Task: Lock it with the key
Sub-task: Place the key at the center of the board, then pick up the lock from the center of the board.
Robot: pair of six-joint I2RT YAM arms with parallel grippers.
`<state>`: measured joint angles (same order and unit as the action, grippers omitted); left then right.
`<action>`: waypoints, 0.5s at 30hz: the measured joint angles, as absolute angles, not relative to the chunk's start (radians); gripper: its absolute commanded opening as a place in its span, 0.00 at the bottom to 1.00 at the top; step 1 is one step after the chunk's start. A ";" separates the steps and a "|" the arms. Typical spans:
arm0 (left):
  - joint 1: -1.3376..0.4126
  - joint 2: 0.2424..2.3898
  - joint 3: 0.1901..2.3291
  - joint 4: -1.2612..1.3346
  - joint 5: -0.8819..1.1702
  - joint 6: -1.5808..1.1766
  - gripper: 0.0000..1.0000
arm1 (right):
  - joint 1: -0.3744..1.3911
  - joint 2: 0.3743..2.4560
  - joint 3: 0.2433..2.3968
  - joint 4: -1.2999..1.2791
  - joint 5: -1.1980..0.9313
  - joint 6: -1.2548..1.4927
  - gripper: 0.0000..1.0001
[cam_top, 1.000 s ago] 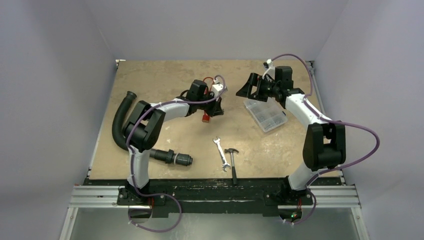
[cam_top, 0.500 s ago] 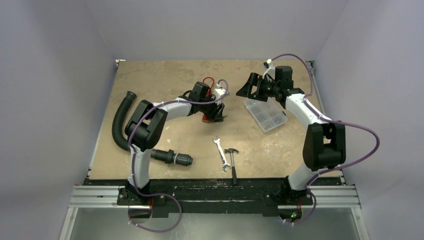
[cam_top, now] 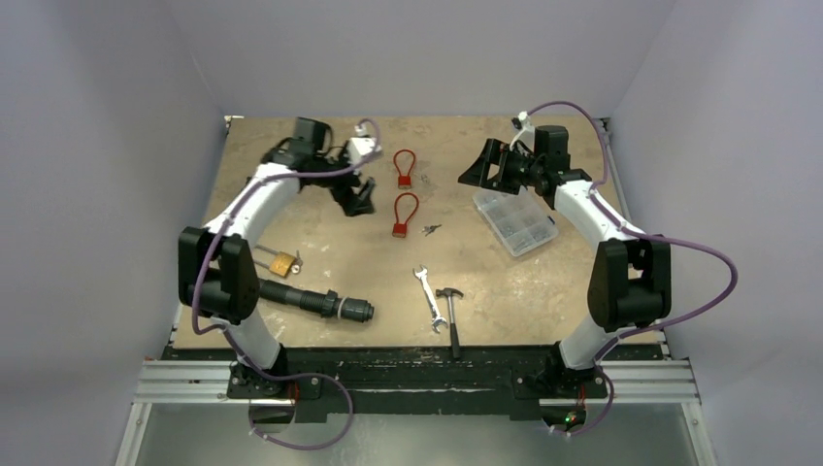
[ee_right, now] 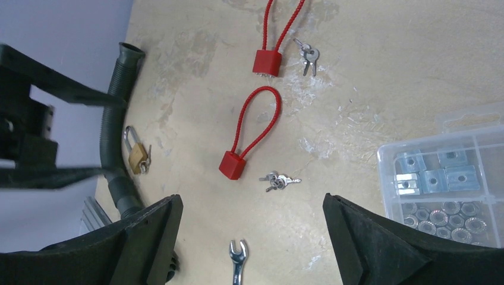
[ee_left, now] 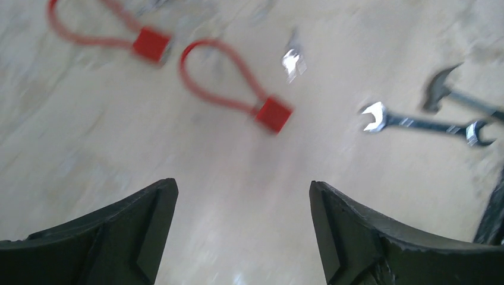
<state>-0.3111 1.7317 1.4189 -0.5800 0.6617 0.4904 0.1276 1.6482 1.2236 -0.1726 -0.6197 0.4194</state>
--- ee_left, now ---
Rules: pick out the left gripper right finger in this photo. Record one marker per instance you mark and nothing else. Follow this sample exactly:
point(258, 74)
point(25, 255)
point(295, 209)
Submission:
point(358, 245)

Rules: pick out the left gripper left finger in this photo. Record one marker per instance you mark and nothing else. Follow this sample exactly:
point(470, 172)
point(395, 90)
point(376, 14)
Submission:
point(122, 243)

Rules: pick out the spare silver key bunch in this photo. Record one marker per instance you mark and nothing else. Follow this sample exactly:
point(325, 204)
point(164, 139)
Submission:
point(152, 6)

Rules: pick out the silver wrench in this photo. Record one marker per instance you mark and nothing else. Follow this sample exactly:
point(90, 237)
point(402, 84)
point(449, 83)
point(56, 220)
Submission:
point(383, 118)

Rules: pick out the black handled hammer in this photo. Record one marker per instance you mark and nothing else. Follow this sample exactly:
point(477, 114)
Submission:
point(437, 89)

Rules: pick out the small red cable padlock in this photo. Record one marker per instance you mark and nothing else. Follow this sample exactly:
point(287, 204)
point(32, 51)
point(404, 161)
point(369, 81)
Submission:
point(150, 43)

